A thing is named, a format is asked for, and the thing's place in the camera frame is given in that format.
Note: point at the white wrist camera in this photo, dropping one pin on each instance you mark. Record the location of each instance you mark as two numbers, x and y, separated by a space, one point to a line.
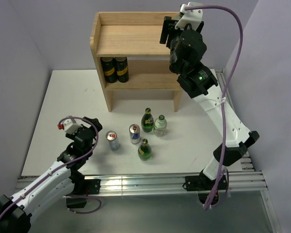
193 17
69 125

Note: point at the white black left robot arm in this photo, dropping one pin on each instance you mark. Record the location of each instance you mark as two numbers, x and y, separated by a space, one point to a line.
61 179

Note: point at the wooden two-tier shelf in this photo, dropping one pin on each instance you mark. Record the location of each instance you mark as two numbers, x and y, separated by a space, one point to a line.
136 36

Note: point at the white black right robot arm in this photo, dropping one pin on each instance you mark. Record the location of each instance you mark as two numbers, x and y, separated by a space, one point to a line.
202 86

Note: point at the black yellow can right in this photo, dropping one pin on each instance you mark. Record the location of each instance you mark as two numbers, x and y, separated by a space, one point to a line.
121 65

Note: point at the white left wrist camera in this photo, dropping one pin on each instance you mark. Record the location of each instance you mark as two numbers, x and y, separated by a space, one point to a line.
69 125

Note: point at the black yellow can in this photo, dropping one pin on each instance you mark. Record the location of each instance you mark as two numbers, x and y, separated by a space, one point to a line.
108 69
121 65

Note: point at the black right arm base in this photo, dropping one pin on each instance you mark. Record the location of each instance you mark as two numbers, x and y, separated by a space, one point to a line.
203 183

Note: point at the black yellow can left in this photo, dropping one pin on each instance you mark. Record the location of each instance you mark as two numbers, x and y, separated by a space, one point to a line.
108 69

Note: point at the clear glass bottle green cap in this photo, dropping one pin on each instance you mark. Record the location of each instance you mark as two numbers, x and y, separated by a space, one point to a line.
160 126

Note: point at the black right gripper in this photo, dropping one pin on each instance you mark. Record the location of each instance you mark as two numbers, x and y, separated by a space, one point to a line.
165 29

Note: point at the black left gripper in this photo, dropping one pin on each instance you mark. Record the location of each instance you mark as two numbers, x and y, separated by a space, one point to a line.
94 122

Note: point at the blue silver can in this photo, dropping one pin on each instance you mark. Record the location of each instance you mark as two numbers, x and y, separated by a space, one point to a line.
112 139
134 132

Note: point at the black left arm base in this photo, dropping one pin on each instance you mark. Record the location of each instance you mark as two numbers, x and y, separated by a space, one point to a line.
83 192

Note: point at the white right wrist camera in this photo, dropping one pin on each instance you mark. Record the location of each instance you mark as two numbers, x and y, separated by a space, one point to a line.
193 17

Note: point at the aluminium mounting rail frame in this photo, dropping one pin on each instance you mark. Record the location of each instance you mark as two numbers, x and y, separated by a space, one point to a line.
144 196

